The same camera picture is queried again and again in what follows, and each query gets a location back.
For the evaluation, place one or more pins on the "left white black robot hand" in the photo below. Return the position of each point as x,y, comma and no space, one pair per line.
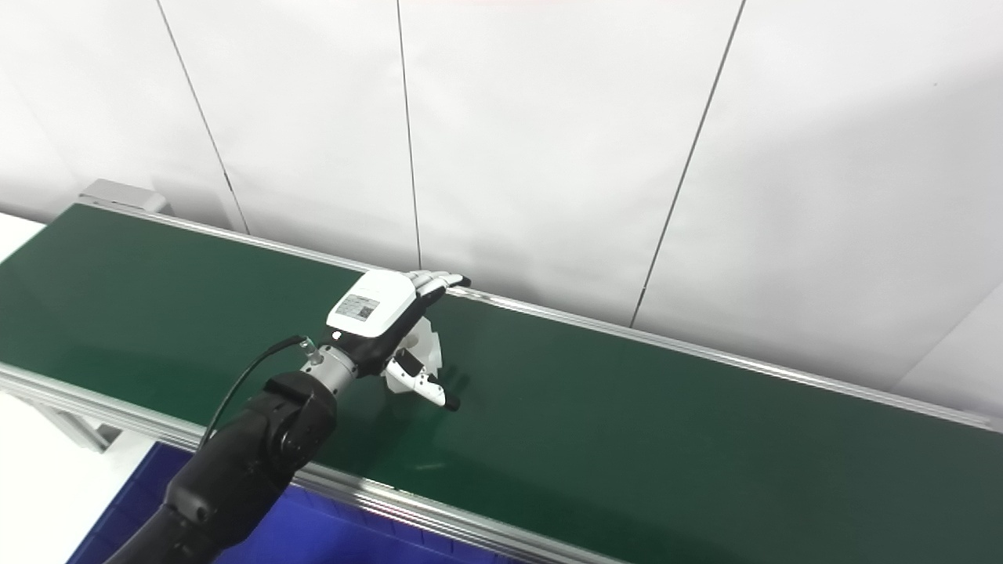
372,309

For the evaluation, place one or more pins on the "white plastic part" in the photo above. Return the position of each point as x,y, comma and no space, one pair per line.
423,345

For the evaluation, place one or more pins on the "green conveyor belt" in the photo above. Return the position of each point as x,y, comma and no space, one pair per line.
627,423
407,505

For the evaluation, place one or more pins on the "blue plastic bin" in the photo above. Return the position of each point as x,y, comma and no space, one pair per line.
337,533

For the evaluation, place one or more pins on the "aluminium conveyor leg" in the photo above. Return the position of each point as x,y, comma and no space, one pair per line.
74,427

